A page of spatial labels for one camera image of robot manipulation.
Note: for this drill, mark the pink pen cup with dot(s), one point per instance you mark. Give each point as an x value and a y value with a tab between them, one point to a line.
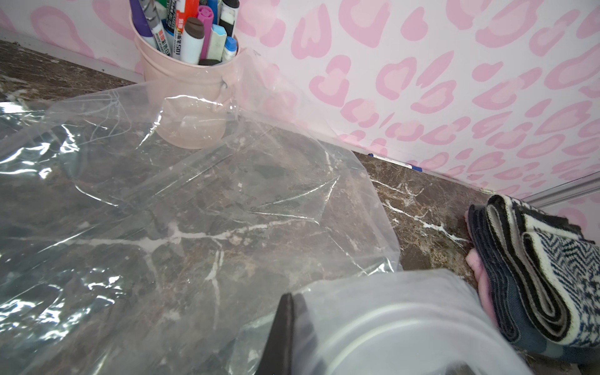
194	102

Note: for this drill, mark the clear plastic vacuum bag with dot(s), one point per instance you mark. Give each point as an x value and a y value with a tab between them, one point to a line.
124	254

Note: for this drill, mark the pink fluffy blanket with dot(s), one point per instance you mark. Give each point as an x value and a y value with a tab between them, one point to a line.
476	264

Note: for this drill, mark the black cap marker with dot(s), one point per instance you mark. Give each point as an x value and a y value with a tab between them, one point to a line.
229	15

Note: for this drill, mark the red marker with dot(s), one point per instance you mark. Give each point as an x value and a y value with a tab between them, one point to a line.
184	9

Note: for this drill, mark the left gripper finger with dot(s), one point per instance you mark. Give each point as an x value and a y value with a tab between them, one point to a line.
277	356

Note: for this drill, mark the black white houndstooth knit blanket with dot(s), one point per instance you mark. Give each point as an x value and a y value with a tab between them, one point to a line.
556	270

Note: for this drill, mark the navy plaid blanket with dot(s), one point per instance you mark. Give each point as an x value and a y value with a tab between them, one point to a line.
513	321

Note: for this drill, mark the blue marker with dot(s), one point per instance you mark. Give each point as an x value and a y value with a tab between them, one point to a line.
140	23

